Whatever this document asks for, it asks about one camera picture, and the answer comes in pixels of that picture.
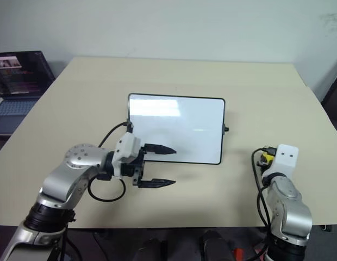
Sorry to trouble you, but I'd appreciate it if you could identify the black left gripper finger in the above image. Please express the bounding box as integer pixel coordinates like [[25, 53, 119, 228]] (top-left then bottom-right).
[[145, 142, 177, 156], [138, 178, 177, 189]]

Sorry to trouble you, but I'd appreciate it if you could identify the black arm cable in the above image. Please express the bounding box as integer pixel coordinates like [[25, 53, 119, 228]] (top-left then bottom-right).
[[251, 146, 278, 229], [88, 121, 134, 203]]

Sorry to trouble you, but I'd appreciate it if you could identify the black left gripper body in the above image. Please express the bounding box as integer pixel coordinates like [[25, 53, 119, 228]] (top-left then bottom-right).
[[120, 146, 147, 189]]

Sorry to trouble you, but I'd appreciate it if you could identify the dark rounded shape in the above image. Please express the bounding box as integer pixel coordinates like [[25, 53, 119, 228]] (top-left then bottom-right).
[[199, 229, 232, 261]]

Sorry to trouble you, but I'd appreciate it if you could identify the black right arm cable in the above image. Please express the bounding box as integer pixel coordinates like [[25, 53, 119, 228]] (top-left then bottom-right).
[[251, 146, 278, 229]]

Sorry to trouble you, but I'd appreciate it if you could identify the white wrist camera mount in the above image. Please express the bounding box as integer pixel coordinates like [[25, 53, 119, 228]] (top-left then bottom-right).
[[111, 132, 142, 180], [261, 144, 299, 175]]

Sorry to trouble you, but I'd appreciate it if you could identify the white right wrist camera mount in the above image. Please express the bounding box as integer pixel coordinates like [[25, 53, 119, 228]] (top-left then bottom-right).
[[261, 144, 299, 175]]

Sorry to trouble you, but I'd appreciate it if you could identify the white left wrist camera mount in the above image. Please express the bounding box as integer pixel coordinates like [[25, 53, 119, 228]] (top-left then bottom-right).
[[111, 132, 142, 180]]

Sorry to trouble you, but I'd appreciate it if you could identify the open laptop with lit screen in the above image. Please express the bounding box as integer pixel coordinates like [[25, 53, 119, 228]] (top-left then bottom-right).
[[0, 50, 56, 135]]

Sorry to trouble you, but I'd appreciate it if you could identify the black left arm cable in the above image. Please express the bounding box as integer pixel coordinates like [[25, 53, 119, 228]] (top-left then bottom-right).
[[88, 121, 134, 203]]

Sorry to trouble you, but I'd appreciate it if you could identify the black-framed whiteboard with stand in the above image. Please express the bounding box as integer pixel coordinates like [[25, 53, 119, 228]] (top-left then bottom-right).
[[126, 92, 230, 166]]

